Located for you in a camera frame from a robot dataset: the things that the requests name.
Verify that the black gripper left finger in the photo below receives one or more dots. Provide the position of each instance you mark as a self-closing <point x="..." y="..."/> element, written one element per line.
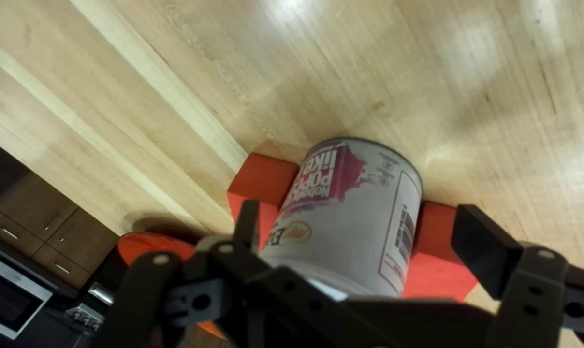
<point x="150" y="296"/>

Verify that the white cup green lid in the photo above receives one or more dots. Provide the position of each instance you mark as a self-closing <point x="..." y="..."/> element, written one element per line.
<point x="353" y="219"/>

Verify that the orange block with round hole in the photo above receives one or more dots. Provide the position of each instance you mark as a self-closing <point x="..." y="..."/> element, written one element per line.
<point x="260" y="184"/>

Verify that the red plate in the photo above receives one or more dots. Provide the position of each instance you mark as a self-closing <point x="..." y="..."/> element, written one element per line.
<point x="154" y="244"/>

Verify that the stainless microwave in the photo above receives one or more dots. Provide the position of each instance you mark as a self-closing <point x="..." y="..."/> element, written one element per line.
<point x="12" y="296"/>

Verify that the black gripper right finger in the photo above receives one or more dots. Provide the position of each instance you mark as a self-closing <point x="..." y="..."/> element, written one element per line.
<point x="531" y="283"/>

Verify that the wooden base cabinet beside refrigerator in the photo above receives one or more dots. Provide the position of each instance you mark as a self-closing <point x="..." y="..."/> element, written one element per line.
<point x="47" y="225"/>

